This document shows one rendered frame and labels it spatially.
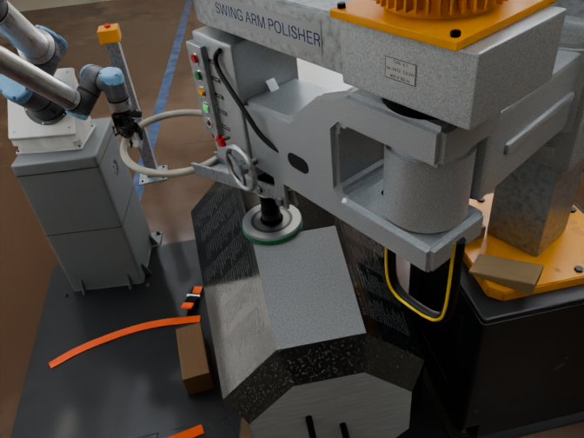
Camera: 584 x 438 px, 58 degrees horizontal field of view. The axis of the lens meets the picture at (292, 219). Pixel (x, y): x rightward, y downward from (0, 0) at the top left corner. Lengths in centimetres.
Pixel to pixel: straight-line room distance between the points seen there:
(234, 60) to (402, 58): 61
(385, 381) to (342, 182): 61
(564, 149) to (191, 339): 174
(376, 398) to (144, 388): 128
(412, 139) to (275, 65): 61
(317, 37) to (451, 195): 42
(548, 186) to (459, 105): 89
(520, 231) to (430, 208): 80
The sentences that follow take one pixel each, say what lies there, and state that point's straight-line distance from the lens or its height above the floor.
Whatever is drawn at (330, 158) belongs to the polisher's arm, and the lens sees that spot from 126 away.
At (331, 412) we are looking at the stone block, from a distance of 166.
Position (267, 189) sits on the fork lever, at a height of 109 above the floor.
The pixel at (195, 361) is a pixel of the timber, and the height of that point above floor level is 14.
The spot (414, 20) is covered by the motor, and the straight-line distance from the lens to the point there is 95.
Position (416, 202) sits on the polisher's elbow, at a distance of 113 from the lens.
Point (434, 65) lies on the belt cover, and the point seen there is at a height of 169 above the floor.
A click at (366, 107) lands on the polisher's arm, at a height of 155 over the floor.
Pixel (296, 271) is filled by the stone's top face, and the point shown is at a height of 85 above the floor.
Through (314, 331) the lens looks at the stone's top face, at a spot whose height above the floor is 85.
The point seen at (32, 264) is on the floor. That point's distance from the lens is 357.
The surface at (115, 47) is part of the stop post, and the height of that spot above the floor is 97.
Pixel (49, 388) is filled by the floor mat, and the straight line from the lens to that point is 281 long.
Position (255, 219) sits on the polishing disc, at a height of 88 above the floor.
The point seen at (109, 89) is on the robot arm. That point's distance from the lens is 231.
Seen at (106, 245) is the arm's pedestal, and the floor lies 32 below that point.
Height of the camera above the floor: 204
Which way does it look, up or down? 38 degrees down
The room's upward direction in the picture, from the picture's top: 7 degrees counter-clockwise
